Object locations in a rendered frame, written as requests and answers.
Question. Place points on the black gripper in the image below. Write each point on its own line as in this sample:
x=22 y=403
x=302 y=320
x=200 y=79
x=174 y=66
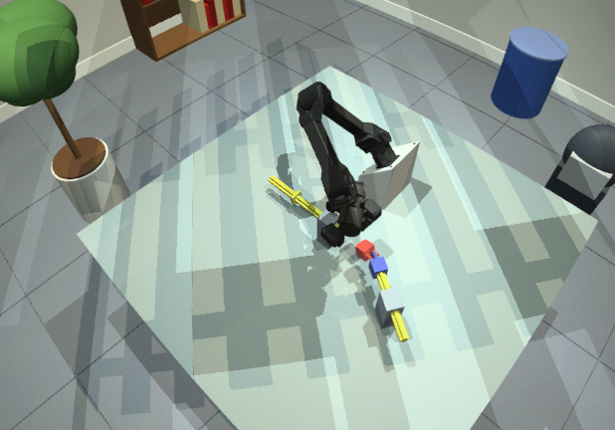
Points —
x=372 y=211

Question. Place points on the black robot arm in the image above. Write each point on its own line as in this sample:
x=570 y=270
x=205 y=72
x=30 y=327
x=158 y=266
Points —
x=345 y=195

